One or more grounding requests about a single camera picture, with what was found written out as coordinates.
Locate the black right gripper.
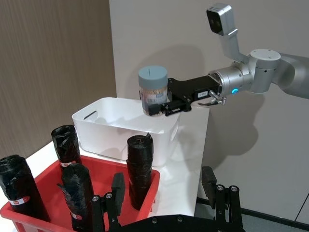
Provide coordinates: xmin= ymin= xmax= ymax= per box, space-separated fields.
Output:
xmin=139 ymin=75 xmax=219 ymax=117

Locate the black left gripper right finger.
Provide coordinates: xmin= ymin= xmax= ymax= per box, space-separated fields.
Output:
xmin=201 ymin=166 xmax=243 ymax=225

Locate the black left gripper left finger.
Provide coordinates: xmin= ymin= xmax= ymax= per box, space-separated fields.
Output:
xmin=91 ymin=172 xmax=126 ymax=232

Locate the toothpick jar with grey-blue lid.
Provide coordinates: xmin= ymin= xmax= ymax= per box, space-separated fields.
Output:
xmin=138 ymin=64 xmax=169 ymax=117

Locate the red plastic bin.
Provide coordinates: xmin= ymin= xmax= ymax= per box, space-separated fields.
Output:
xmin=0 ymin=154 xmax=161 ymax=232

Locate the black garbage bag roll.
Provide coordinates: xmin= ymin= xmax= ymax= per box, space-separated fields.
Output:
xmin=0 ymin=154 xmax=51 ymax=223
xmin=126 ymin=134 xmax=155 ymax=211
xmin=51 ymin=124 xmax=83 ymax=169
xmin=56 ymin=162 xmax=95 ymax=232

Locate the white plastic bin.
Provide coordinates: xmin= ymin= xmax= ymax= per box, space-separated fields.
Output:
xmin=71 ymin=97 xmax=181 ymax=168

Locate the thin cable with silver plug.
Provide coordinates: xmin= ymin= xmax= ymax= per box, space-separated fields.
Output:
xmin=197 ymin=90 xmax=227 ymax=106

